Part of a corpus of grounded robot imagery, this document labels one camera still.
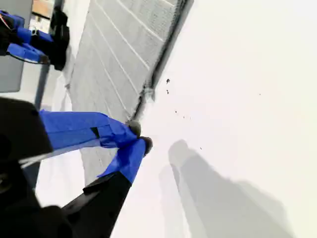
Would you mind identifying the grey striped towel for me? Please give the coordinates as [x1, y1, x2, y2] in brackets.
[65, 0, 195, 187]

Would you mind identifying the black post clamp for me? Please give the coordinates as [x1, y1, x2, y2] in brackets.
[49, 6, 71, 72]

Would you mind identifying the steel post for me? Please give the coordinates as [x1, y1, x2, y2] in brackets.
[34, 0, 65, 112]

